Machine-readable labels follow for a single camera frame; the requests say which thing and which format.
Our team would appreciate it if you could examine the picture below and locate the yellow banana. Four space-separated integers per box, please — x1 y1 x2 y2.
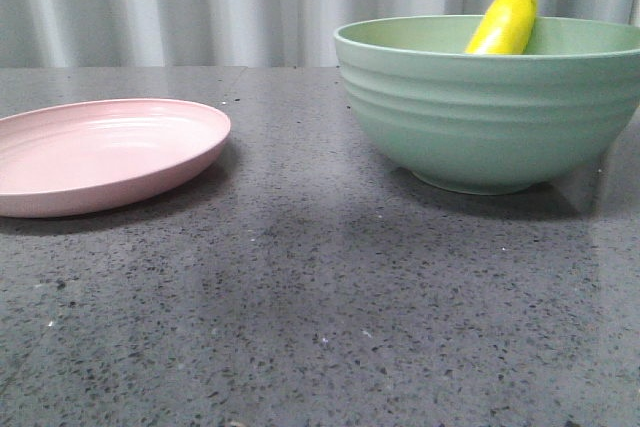
465 0 537 55

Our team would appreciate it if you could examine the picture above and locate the green ribbed bowl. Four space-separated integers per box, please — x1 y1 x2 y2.
334 15 639 195

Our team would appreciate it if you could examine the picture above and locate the pink plate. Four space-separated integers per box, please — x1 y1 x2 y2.
1 98 231 218

